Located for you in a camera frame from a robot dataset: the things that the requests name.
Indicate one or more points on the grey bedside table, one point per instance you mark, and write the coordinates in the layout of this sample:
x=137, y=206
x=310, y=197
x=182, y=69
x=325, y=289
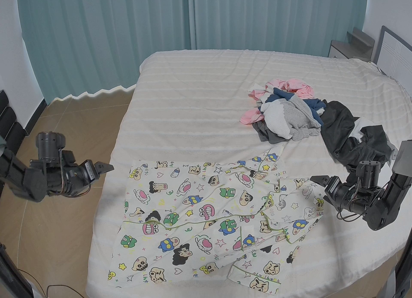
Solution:
x=347, y=48

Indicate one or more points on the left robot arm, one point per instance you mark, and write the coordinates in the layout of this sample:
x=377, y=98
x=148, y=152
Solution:
x=25, y=177

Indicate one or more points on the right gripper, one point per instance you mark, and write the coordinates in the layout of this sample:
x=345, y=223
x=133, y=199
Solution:
x=339, y=193

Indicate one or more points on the black and white garment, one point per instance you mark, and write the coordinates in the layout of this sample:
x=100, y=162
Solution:
x=338, y=129

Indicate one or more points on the bed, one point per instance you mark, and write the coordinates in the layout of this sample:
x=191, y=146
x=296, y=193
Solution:
x=209, y=97

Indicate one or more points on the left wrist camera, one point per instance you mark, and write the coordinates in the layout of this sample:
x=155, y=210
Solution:
x=68, y=158

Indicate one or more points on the pile of clothes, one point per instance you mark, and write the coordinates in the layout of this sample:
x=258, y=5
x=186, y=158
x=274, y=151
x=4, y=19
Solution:
x=289, y=113

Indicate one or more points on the grey garment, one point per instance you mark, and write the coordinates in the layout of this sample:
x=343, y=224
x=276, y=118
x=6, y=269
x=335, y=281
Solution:
x=390, y=148

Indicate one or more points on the white printed pyjama top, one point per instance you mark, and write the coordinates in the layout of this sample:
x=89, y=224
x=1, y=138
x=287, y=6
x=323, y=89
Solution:
x=193, y=209

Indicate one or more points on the blue-green curtain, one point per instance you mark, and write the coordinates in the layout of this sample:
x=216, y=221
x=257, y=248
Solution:
x=273, y=7
x=96, y=16

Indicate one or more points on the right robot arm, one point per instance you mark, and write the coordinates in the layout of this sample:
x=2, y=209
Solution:
x=379, y=213

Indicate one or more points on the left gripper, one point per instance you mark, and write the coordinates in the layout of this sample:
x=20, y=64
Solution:
x=82, y=176

